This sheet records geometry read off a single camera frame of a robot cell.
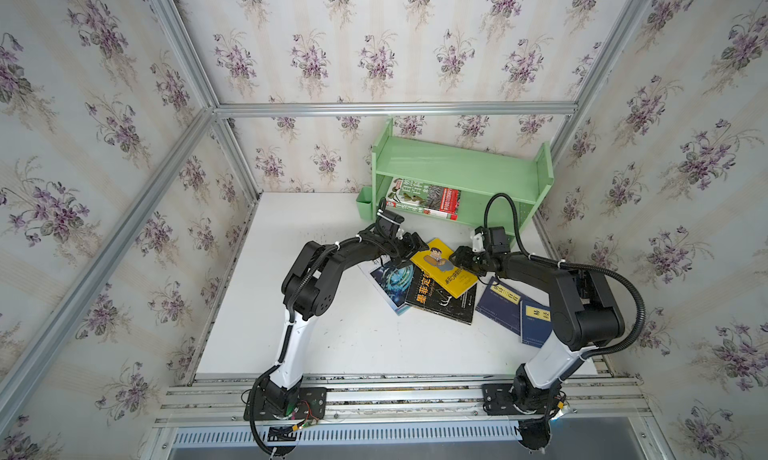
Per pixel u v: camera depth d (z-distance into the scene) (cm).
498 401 73
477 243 90
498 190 84
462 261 86
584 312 48
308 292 56
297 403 72
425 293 91
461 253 88
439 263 96
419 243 90
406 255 90
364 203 107
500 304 90
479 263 84
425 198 99
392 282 95
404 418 72
